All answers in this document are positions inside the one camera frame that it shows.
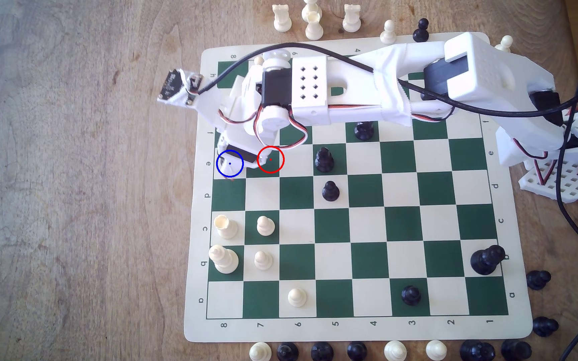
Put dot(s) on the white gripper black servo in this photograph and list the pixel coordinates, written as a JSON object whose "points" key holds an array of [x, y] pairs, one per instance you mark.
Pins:
{"points": [[243, 154]]}

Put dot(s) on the black rook chess piece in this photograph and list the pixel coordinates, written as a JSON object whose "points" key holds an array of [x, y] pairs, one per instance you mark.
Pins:
{"points": [[244, 161]]}

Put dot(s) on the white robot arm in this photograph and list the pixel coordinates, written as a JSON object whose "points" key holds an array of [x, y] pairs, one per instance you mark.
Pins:
{"points": [[479, 65]]}

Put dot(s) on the black bishop chess piece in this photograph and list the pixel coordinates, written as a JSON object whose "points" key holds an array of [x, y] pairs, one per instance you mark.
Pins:
{"points": [[324, 161]]}

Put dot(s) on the white pawn chess piece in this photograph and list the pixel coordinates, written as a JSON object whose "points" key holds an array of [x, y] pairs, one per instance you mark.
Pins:
{"points": [[395, 352], [263, 261], [436, 350], [259, 61], [504, 44], [265, 227], [388, 34], [297, 298], [260, 352]]}

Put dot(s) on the black pawn chess piece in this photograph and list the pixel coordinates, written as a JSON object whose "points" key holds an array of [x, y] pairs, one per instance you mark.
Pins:
{"points": [[538, 280], [411, 296], [545, 327], [421, 33], [330, 192]]}

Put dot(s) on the white queen chess piece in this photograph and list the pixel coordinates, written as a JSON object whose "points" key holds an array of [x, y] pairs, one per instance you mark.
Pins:
{"points": [[225, 259]]}

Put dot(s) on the black knight chess piece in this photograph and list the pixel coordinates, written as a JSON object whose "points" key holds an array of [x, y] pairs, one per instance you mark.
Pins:
{"points": [[364, 132]]}

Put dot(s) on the green white chess board mat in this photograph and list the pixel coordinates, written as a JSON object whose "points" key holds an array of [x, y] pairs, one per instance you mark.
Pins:
{"points": [[364, 225]]}

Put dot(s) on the black king chess piece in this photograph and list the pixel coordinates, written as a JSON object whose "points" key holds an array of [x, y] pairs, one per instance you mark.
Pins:
{"points": [[485, 260]]}

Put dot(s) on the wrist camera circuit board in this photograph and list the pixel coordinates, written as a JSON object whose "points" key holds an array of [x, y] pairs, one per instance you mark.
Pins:
{"points": [[172, 84]]}

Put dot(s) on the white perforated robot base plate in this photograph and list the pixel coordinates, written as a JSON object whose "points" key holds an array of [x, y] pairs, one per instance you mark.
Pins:
{"points": [[550, 186]]}

